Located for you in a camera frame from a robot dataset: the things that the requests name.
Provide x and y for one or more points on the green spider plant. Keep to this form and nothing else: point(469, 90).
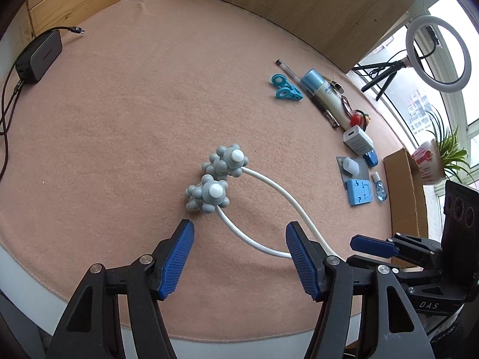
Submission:
point(451, 149)

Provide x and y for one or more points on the clear black gel pen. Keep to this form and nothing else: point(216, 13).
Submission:
point(286, 69)

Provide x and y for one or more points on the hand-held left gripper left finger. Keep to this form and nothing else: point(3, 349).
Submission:
point(176, 265)

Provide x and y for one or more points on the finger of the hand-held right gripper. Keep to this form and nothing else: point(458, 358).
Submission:
point(370, 245)
point(419, 278)

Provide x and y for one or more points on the red and white plant pot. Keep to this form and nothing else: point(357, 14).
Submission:
point(428, 164)

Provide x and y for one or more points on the small clear bottle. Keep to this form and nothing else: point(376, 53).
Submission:
point(380, 190)

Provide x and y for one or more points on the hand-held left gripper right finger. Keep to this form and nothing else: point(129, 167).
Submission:
point(301, 261)

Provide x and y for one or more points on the small white cap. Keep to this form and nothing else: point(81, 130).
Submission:
point(351, 167)

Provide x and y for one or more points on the white charger plug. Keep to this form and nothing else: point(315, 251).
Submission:
point(357, 140)

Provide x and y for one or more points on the black tripod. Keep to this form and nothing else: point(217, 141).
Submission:
point(387, 78)

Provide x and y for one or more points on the brown cardboard box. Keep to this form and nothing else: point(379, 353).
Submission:
point(398, 179)

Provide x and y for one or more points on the cream tube with blue cap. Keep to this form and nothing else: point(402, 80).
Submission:
point(329, 99)

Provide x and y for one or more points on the light wooden board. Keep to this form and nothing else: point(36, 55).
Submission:
point(299, 7)

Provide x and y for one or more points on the patterned white tube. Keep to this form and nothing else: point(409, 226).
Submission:
point(335, 86)

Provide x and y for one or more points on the blue round lid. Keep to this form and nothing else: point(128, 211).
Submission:
point(371, 159)

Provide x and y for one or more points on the dark grey card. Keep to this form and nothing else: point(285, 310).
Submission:
point(361, 174)

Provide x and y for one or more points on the small red toy figure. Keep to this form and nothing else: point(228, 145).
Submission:
point(355, 119)

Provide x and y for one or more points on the blue square plastic box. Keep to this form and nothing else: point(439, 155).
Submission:
point(358, 192)

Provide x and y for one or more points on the pink felt mat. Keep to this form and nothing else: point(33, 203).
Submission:
point(131, 119)

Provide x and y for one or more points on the blue plastic clip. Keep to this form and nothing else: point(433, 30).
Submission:
point(278, 79)
point(290, 94)

